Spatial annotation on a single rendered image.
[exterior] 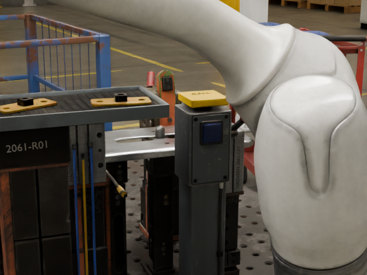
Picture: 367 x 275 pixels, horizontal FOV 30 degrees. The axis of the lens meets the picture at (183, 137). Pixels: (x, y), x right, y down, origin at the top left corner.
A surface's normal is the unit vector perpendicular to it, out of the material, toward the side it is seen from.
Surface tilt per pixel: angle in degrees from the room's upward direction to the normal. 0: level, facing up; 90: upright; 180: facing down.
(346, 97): 30
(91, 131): 90
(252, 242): 0
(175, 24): 125
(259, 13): 90
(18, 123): 90
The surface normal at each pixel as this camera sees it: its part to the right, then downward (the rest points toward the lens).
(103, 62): 0.50, 0.24
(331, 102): 0.04, -0.65
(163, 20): 0.44, 0.75
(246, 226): 0.00, -0.96
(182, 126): -0.94, 0.09
